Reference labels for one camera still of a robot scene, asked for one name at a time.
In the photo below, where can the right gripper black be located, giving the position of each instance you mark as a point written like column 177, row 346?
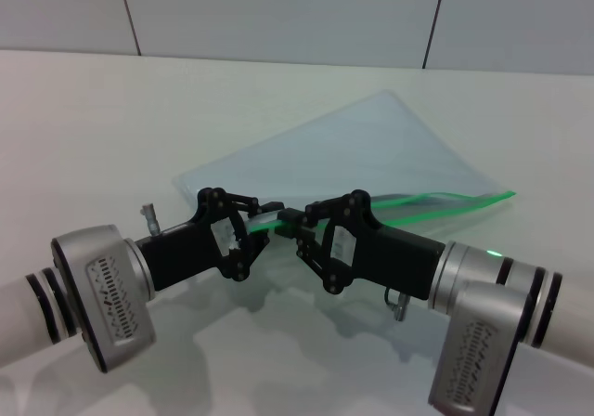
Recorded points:
column 394, row 258

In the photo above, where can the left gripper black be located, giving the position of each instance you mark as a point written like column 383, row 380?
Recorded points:
column 181, row 253

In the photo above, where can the clear document bag green zipper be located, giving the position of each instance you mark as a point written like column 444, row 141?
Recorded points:
column 371, row 146

